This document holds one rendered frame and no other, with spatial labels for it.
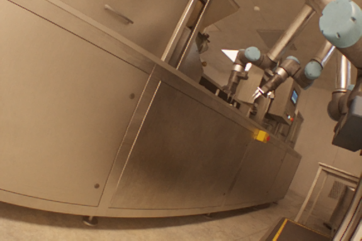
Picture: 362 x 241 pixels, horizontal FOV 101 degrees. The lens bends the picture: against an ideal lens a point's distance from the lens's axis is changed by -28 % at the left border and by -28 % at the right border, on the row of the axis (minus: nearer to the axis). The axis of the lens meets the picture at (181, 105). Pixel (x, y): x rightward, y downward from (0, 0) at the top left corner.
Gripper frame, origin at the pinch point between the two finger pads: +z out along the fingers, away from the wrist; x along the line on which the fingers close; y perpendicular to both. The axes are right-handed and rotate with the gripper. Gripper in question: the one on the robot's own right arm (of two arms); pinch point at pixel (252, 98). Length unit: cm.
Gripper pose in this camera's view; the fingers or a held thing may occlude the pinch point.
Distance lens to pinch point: 121.9
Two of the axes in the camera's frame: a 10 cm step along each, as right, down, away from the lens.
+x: 4.0, 3.6, 8.4
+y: 5.6, 6.4, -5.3
